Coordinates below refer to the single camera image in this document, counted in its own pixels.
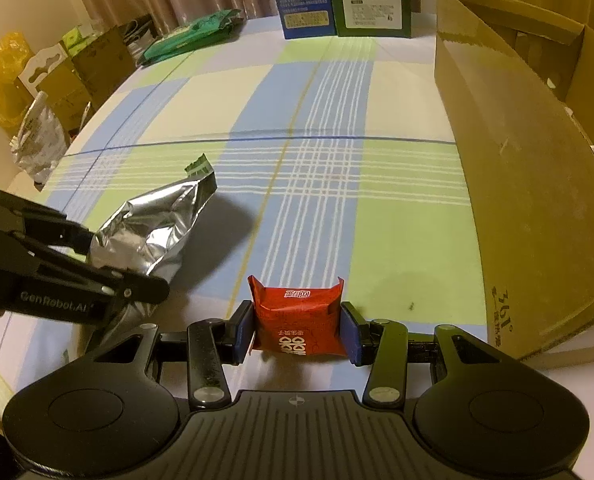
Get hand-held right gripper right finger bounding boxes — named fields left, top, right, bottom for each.
left=341, top=301, right=502, bottom=409

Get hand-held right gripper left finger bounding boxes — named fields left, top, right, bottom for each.
left=84, top=301, right=256, bottom=409

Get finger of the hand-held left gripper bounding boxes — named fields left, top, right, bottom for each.
left=7, top=232, right=171, bottom=306
left=0, top=187, right=96, bottom=256

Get red snack packet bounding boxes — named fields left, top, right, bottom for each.
left=247, top=275, right=345, bottom=358

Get silver foil bag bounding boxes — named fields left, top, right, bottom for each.
left=87, top=154, right=218, bottom=341

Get checked cloth desktop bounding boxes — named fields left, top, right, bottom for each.
left=0, top=10, right=594, bottom=411

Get white crumpled snack bag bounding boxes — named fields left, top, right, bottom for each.
left=10, top=91, right=68, bottom=189

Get small brown cardboard box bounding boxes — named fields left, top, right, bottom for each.
left=37, top=62, right=94, bottom=134

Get yellow plastic bag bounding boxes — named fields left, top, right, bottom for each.
left=0, top=31, right=34, bottom=128

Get cardboard box with white flap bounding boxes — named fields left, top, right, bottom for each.
left=17, top=42, right=71, bottom=97

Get green packets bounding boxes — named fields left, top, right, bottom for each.
left=62, top=24, right=103, bottom=54

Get green wet wipes pack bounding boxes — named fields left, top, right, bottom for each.
left=140, top=10, right=244, bottom=66

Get tall blue carton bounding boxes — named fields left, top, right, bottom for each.
left=266, top=0, right=337, bottom=41

